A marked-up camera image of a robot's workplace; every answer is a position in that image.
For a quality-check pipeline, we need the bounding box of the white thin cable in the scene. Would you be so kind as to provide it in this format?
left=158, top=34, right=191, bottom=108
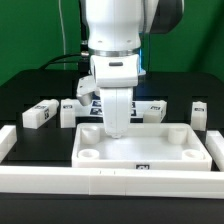
left=58, top=0, right=67, bottom=70

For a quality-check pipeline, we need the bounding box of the white U-shaped obstacle fence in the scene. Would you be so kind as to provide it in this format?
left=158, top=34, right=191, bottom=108
left=0, top=126, right=224, bottom=199

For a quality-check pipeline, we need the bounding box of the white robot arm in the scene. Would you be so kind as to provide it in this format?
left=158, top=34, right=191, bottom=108
left=77, top=0, right=184, bottom=138

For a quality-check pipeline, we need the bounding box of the white desk tabletop tray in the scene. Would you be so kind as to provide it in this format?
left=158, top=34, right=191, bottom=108
left=71, top=123, right=212, bottom=171

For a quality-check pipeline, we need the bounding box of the black cable with connector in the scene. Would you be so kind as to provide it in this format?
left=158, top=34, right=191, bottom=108
left=39, top=0, right=92, bottom=70

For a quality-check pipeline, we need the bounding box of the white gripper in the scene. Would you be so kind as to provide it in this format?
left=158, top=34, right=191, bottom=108
left=76, top=54, right=139, bottom=138

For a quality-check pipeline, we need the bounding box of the white marker base plate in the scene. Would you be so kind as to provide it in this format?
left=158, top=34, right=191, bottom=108
left=75, top=100, right=154, bottom=118

